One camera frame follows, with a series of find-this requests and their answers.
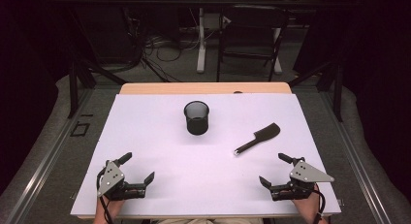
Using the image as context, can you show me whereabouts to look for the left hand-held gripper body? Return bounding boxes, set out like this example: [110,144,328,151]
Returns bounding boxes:
[96,159,147,202]

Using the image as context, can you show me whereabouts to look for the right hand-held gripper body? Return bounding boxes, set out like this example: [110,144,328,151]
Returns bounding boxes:
[270,157,335,202]

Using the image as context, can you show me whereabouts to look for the black mesh pen cup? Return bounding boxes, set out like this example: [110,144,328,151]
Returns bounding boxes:
[183,100,210,136]

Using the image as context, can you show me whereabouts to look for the person's left hand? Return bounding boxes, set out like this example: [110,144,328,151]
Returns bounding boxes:
[96,197,126,219]

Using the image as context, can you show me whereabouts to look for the person's right hand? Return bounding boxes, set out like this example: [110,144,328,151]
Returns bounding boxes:
[292,190,322,224]

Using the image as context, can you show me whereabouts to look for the white table mat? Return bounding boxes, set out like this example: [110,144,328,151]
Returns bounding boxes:
[70,93,342,217]

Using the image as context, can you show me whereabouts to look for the person's beige trousers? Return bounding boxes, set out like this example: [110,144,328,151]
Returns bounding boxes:
[151,217,265,224]

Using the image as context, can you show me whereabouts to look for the light wooden table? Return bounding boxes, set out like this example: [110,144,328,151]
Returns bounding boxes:
[70,81,342,220]

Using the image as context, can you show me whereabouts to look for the black folding chair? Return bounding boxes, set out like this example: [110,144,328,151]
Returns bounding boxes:
[215,4,290,82]

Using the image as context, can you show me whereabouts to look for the white control box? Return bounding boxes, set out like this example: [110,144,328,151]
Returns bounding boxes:
[203,13,232,31]

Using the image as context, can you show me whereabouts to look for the left hand-held gripper black cable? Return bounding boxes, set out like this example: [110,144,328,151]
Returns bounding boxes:
[95,167,114,224]

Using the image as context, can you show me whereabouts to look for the hand-held gripper black cable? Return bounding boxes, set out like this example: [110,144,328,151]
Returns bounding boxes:
[95,167,114,224]
[311,183,327,224]

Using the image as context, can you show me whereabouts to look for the right hand-held gripper black cable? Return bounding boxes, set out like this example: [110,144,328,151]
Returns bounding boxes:
[311,183,327,224]

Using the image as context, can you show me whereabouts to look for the aluminium floor rail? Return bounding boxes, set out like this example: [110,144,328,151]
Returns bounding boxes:
[318,87,394,224]
[6,87,95,224]

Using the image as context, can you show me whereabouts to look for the black metal frame stand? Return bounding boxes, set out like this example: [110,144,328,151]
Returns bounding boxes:
[67,60,129,120]
[288,60,344,123]

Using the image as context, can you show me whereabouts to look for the tangle of black floor cables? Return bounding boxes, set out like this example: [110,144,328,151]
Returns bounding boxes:
[129,33,202,82]

